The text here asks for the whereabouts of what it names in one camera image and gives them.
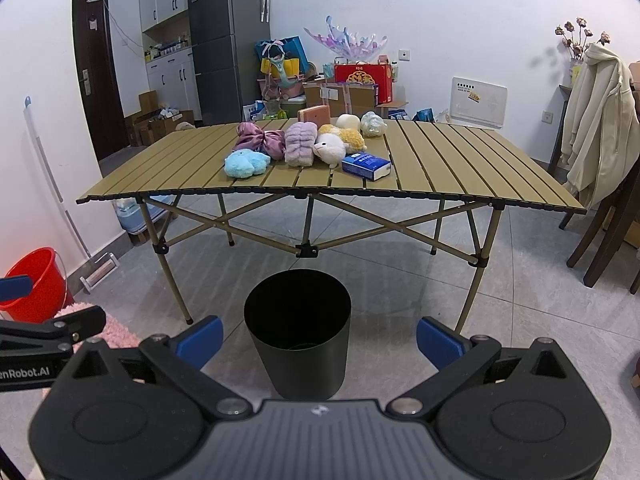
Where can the white yellow plush hamster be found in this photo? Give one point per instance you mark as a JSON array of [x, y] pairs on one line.
[[333, 144]]

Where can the pink fluffy rug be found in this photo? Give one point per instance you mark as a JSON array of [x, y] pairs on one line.
[[114, 334]]

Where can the red plastic bucket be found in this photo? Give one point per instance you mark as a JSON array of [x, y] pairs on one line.
[[50, 290]]

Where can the purple satin bow scrunchie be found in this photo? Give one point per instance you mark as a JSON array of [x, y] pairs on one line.
[[266, 141]]

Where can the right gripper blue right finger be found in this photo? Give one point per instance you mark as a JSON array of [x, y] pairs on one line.
[[438, 344]]

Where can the blue gift bag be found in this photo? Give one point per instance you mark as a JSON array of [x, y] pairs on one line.
[[287, 52]]

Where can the crumpled clear plastic bag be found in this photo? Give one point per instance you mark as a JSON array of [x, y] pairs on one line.
[[372, 125]]

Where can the dark grey refrigerator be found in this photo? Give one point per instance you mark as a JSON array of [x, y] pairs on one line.
[[224, 34]]

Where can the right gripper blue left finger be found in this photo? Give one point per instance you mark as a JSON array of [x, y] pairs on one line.
[[198, 344]]

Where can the dark wooden chair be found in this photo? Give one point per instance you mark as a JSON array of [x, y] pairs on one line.
[[606, 218]]

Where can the cream hooded jacket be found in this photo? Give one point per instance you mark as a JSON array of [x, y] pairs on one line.
[[600, 139]]

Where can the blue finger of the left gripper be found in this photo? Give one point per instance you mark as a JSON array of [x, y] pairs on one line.
[[15, 287]]

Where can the red gift box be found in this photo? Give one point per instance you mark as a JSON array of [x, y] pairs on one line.
[[379, 75]]

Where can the dried flowers in vase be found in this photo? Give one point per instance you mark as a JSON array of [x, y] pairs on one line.
[[576, 37]]

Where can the black round trash bin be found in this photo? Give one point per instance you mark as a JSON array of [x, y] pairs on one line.
[[299, 321]]

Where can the dark brown door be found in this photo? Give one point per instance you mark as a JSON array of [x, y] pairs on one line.
[[97, 77]]

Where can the white kitchen cabinets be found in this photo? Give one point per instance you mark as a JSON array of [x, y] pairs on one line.
[[167, 47]]

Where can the white floor squeegee mop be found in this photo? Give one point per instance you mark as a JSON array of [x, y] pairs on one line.
[[102, 265]]

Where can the white wall heater panel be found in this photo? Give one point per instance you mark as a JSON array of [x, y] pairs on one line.
[[478, 102]]

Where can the pink brown sponge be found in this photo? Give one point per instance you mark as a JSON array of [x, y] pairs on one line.
[[320, 115]]

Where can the large taped cardboard box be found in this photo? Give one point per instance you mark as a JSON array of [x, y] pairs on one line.
[[356, 99]]

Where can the lilac fluffy headband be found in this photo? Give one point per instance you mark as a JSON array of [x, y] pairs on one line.
[[299, 144]]

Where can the open cardboard boxes by door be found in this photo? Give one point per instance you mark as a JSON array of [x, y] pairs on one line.
[[152, 122]]

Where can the blue plush toy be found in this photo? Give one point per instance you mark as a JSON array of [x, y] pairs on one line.
[[245, 163]]

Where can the blue tissue pack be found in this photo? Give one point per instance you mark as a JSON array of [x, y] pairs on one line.
[[366, 166]]

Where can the iridescent flower bouquet wrap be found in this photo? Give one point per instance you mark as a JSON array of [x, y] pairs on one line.
[[348, 45]]

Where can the folding slatted camping table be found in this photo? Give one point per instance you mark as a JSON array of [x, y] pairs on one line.
[[447, 189]]

